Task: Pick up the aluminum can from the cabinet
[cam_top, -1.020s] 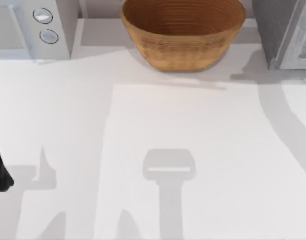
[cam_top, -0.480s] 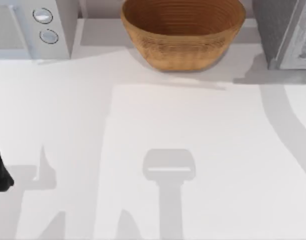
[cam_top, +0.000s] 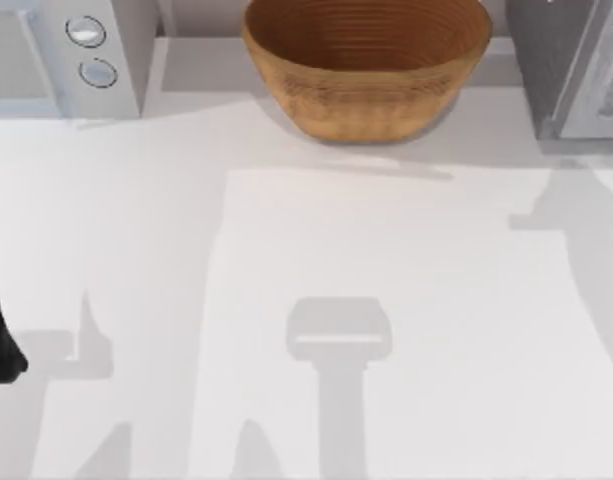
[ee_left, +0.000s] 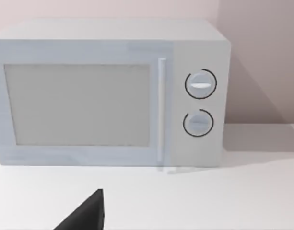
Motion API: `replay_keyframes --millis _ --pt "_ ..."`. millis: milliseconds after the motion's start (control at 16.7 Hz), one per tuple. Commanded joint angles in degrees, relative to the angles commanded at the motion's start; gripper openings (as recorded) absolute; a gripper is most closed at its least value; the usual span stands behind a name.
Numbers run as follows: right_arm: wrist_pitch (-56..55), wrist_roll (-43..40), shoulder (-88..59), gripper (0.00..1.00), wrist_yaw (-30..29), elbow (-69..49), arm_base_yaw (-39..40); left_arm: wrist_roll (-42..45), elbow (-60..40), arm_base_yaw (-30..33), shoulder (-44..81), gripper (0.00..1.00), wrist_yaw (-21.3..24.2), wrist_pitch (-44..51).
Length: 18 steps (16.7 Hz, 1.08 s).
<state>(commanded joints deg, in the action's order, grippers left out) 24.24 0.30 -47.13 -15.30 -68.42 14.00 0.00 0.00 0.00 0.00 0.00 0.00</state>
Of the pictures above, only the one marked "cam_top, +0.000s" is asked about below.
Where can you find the brown woven basket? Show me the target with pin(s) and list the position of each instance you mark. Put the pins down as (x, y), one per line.
(366, 100)

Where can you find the pale microwave oven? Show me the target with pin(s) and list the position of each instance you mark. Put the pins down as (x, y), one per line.
(126, 75)

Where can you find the round microwave knob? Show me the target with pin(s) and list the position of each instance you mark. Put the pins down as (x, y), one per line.
(98, 72)
(85, 31)

